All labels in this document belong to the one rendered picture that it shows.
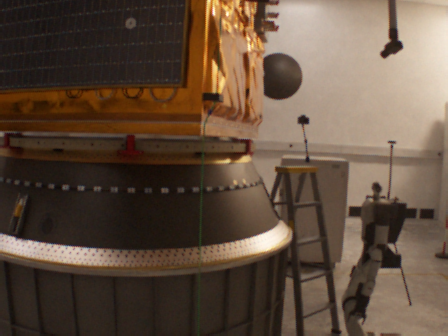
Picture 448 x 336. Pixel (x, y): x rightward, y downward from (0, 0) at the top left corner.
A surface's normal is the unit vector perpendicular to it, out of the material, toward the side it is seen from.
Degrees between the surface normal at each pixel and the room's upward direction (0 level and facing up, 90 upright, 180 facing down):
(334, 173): 90
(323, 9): 90
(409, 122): 90
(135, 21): 90
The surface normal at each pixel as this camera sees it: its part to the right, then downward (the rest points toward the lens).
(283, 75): -0.15, 0.05
